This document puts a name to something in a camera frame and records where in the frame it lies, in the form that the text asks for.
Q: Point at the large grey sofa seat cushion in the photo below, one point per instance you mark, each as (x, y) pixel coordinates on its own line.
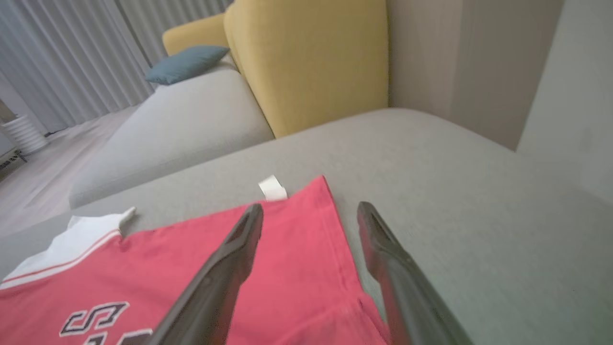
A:
(455, 191)

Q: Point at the big yellow sofa backrest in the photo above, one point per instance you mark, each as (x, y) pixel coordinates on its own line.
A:
(311, 62)

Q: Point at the small yellow sofa backrest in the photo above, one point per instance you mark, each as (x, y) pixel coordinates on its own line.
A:
(196, 31)

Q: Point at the grey pleated curtain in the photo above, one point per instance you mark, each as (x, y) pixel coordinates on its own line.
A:
(72, 57)

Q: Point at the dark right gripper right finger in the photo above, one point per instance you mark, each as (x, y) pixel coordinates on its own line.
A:
(407, 297)

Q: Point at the white ribbed cylinder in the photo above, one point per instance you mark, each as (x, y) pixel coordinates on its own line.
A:
(26, 134)

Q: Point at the red jersey with letter print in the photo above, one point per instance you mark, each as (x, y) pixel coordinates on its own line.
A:
(297, 268)

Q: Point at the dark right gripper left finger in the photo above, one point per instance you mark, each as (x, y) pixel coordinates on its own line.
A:
(215, 287)

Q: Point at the long grey sofa seat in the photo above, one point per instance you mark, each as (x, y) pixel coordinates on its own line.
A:
(182, 129)

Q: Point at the blue throw pillow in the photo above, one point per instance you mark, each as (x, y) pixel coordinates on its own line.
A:
(187, 64)

